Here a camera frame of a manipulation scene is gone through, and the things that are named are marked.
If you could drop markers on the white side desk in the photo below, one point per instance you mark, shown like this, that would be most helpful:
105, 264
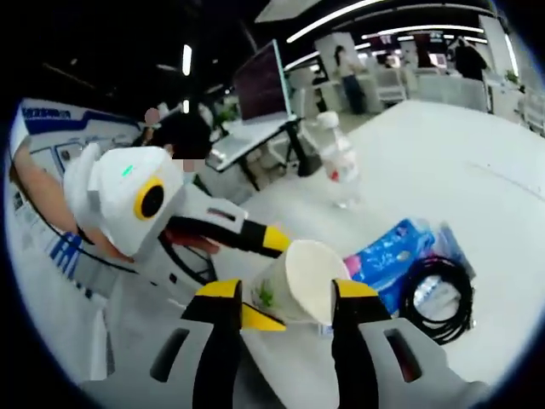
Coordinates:
247, 142

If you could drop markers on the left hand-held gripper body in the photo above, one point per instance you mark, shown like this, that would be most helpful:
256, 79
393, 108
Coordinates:
115, 191

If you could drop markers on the person's left hand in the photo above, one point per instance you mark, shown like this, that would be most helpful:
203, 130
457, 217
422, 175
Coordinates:
196, 245

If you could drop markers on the white paper cup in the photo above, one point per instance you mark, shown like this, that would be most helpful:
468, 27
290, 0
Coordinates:
306, 277

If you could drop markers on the green potted plant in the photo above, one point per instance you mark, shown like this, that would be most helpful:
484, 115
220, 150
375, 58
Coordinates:
512, 77

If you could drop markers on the clear plastic bottle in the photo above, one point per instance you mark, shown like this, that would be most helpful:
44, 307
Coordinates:
340, 162

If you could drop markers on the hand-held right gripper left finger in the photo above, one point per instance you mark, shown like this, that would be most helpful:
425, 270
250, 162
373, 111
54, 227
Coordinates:
213, 349

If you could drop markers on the white blue display board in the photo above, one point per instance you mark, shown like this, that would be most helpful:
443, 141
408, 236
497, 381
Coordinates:
51, 128

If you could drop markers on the dark computer monitor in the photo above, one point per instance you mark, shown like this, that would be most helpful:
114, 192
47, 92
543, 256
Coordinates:
259, 81

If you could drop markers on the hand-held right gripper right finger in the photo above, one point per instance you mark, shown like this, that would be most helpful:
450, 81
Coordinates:
357, 349

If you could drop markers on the white table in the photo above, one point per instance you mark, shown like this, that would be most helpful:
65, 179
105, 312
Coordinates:
426, 170

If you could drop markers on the blue tissue packet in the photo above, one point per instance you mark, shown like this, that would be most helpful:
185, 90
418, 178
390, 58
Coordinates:
391, 264

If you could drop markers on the blue white packet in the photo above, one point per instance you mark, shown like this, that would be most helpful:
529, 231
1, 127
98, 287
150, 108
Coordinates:
455, 247

